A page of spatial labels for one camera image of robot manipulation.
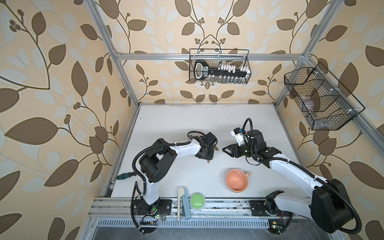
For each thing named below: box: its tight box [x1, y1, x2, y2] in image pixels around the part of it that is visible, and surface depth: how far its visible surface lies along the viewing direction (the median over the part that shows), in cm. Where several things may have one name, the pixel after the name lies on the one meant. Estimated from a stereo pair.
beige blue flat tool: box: [177, 186, 191, 222], surface depth 75 cm
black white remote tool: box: [194, 60, 251, 81], surface depth 84 cm
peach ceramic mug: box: [225, 169, 251, 193], surface depth 82 cm
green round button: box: [189, 192, 206, 211], surface depth 77 cm
